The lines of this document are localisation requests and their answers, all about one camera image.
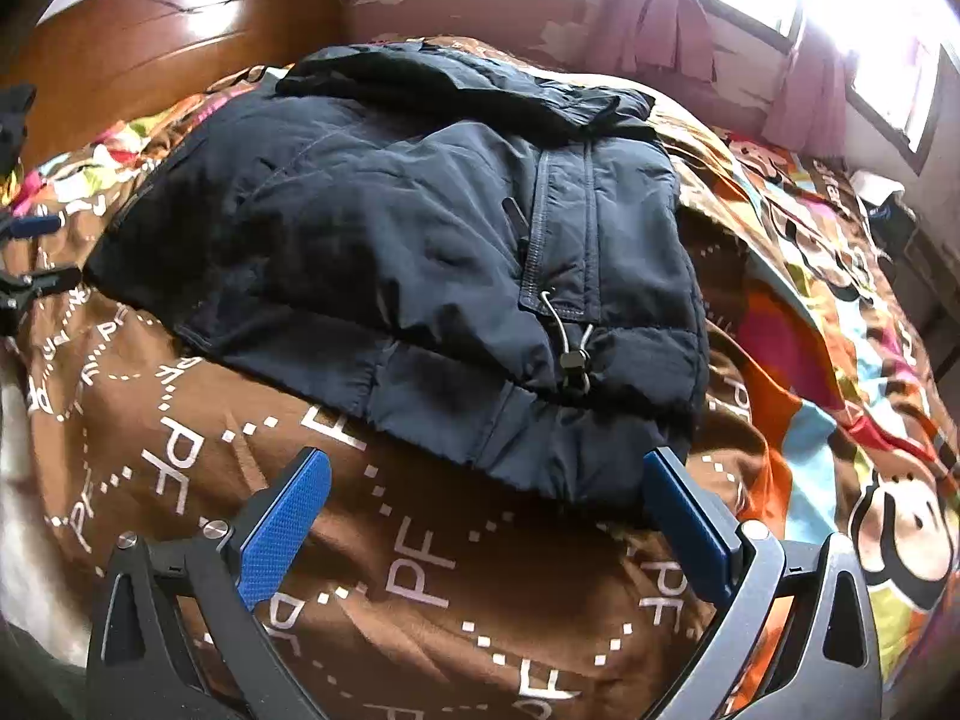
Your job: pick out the white bag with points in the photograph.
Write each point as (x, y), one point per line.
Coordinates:
(877, 184)

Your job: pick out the dark navy padded jacket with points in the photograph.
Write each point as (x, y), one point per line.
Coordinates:
(375, 240)

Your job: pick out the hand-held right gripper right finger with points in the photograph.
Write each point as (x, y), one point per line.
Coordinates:
(690, 532)

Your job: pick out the brown printed bed quilt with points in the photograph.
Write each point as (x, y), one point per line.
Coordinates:
(420, 577)

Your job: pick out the pink curtain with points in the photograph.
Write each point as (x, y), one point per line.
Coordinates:
(652, 22)
(810, 105)

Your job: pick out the wooden headboard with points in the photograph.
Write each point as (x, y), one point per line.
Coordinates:
(150, 52)

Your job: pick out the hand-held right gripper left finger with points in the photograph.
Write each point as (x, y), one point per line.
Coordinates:
(285, 532)

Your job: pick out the window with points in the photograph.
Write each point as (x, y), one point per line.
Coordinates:
(757, 7)

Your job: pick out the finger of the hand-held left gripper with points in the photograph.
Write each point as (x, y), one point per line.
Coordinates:
(34, 226)
(37, 283)

